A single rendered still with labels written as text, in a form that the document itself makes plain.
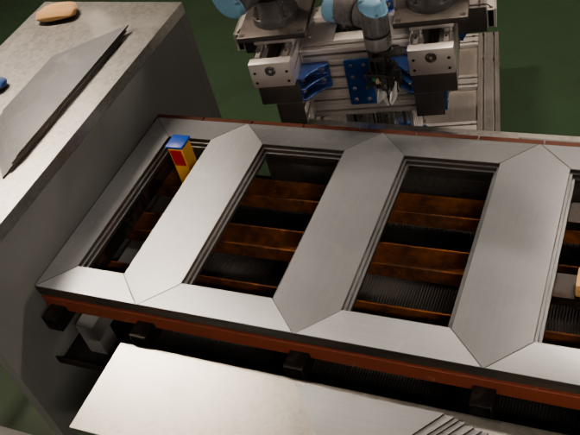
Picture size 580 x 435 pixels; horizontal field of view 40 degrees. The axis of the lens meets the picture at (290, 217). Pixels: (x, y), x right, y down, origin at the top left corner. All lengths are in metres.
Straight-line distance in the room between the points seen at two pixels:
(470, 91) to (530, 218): 1.56
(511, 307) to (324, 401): 0.47
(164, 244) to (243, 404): 0.54
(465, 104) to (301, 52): 1.07
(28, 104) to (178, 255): 0.73
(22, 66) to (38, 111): 0.36
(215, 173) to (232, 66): 2.13
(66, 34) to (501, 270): 1.73
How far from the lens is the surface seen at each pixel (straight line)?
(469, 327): 1.86
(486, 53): 3.76
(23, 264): 2.33
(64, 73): 2.69
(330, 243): 2.09
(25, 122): 2.54
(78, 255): 2.34
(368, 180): 2.24
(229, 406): 1.97
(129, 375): 2.12
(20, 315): 2.36
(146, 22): 2.85
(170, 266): 2.18
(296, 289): 2.00
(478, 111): 3.43
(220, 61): 4.56
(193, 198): 2.35
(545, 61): 4.08
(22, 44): 3.02
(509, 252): 2.00
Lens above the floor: 2.33
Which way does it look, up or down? 43 degrees down
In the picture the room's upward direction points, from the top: 17 degrees counter-clockwise
